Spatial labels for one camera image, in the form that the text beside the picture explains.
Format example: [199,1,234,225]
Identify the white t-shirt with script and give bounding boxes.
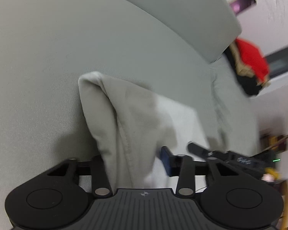
[78,72,208,190]

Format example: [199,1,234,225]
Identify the black folded garment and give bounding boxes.
[223,47,263,97]

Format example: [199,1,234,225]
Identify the tan folded garment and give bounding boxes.
[229,41,270,86]

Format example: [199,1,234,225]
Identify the red folded garment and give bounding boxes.
[236,38,270,85]

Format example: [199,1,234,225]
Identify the grey sofa bed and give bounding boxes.
[0,0,258,229]

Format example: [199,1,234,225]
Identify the dark window frame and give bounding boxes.
[266,47,288,78]

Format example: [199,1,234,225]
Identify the pink wall picture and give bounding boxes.
[229,0,257,16]

